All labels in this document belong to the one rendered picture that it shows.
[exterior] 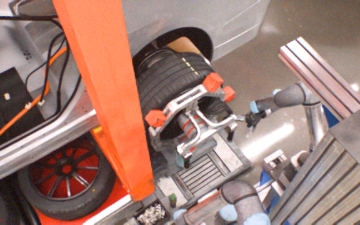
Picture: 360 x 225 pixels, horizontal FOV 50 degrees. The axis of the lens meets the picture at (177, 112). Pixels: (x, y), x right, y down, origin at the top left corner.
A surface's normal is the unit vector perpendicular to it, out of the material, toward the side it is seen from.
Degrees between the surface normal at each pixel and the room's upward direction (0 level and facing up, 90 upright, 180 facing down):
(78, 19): 90
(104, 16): 90
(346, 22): 0
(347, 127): 0
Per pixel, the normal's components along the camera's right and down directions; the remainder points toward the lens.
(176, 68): 0.07, -0.55
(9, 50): 0.42, 0.23
